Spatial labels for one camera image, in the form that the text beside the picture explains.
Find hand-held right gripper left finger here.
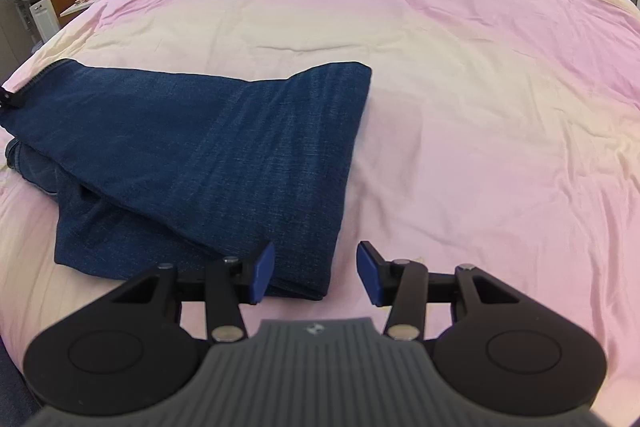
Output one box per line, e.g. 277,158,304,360
111,241,277,344

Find pink floral duvet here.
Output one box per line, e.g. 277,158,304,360
0,0,640,408

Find white cabinet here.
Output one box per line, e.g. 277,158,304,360
28,0,62,44

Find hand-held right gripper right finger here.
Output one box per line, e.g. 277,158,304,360
356,241,523,342

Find blue denim pants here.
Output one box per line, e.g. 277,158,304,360
0,59,374,304

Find person's leg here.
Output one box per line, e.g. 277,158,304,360
0,341,42,427

